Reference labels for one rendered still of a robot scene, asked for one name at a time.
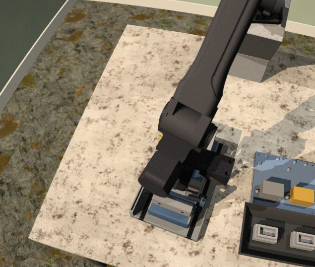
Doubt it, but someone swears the yellow brass block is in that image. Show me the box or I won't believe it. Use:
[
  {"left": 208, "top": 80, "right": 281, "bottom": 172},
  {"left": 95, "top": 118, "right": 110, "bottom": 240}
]
[{"left": 289, "top": 186, "right": 315, "bottom": 207}]

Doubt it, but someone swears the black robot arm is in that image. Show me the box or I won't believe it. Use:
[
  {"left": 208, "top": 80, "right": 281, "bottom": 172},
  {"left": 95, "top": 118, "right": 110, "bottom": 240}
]
[{"left": 138, "top": 0, "right": 285, "bottom": 198}]

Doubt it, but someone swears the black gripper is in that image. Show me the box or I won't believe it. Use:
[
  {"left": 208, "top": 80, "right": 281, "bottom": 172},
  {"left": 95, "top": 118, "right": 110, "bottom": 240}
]
[{"left": 172, "top": 157, "right": 193, "bottom": 191}]

